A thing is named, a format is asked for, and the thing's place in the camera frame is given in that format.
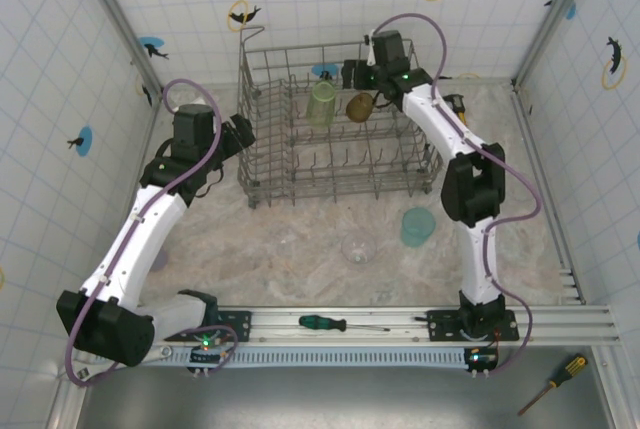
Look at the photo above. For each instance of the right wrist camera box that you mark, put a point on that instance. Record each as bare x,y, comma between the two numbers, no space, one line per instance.
369,49

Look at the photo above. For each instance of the aluminium side rail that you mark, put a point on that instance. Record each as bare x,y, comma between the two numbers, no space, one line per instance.
535,149
155,114

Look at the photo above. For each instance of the silver adjustable wrench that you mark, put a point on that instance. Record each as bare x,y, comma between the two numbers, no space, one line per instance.
162,353

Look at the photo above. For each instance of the aluminium frame post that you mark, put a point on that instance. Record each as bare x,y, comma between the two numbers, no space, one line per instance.
120,24
555,19

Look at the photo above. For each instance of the aluminium mounting rail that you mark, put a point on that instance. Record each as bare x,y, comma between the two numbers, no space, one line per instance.
350,339

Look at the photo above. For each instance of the tall green plastic cup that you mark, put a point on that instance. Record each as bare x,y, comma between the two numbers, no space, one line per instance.
320,104

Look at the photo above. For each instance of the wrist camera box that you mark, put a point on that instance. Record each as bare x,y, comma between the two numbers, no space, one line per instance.
199,101
369,49

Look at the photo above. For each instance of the green black screwdriver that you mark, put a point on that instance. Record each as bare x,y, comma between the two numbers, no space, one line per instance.
320,323

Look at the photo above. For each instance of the black controller board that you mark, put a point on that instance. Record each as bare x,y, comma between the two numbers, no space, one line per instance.
200,359
480,360

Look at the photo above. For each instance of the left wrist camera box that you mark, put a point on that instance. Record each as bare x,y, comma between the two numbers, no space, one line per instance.
199,101

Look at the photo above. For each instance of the yellow black caliper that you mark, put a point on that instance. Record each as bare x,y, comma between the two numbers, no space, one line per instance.
457,100

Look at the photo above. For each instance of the yellow black screwdriver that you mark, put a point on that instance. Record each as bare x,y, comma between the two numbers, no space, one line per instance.
570,368

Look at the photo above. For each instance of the grey metal panel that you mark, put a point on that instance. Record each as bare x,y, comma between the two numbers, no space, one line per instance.
325,399

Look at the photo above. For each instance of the amber plastic cup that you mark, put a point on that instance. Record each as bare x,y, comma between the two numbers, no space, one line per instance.
360,108

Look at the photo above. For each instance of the teal textured plastic cup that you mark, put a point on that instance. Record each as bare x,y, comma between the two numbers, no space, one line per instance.
417,229

